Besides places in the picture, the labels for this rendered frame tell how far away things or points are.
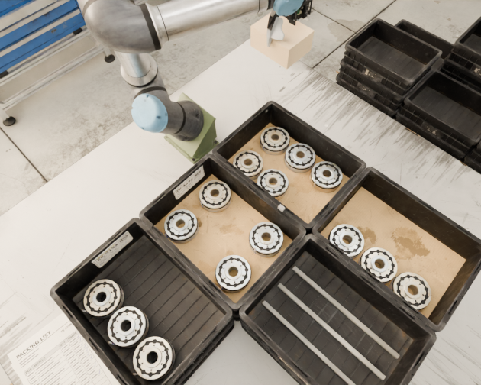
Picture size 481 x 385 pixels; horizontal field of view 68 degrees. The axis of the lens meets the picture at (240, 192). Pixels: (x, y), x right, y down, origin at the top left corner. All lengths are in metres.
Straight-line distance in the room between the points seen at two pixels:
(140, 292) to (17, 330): 0.44
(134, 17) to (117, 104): 1.85
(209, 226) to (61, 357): 0.59
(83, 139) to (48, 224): 1.20
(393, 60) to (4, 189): 2.38
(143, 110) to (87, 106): 1.55
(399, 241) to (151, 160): 0.93
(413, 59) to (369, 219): 1.25
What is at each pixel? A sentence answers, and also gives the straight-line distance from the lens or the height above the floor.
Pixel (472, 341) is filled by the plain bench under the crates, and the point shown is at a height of 0.70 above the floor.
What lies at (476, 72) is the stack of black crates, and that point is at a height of 0.50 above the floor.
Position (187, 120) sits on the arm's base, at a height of 0.89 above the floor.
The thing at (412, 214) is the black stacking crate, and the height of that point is 0.86.
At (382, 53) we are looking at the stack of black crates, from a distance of 2.23.
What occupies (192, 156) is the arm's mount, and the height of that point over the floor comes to 0.75.
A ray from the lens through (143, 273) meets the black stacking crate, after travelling 1.11.
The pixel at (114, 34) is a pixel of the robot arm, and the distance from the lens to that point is 0.85.
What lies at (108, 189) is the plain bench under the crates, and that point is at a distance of 1.42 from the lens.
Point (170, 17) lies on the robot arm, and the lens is 0.85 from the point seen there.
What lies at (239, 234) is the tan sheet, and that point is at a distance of 1.11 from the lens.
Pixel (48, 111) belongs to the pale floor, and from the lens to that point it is 2.83.
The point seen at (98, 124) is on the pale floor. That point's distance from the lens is 2.60.
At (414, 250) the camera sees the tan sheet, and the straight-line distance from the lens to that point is 1.20.
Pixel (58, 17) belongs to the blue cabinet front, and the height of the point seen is 0.44.
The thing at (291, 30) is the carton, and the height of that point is 1.12.
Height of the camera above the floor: 1.86
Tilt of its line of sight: 62 degrees down
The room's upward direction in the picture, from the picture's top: 2 degrees counter-clockwise
